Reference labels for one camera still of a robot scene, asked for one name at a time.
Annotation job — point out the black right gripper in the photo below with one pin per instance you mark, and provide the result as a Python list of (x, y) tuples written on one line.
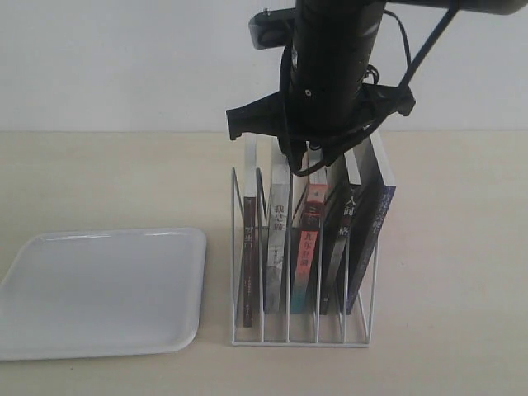
[(332, 121)]

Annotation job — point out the blue moon cover book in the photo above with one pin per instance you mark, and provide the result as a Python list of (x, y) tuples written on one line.
[(379, 185)]

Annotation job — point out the black spine book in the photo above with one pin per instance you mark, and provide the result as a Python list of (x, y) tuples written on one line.
[(344, 183)]

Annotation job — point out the dark brown thin book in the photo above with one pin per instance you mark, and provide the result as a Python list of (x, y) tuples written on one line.
[(249, 228)]

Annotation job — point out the red spine book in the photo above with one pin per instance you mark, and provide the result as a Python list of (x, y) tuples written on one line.
[(310, 195)]

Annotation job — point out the grey spine book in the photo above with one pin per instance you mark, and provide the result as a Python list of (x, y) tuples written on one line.
[(278, 207)]

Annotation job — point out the white plastic tray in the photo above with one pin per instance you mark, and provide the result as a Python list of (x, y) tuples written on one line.
[(103, 293)]

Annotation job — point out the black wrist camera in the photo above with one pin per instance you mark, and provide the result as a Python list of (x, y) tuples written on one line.
[(272, 28)]

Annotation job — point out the white wire book rack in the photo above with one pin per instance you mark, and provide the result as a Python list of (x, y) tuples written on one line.
[(286, 329)]

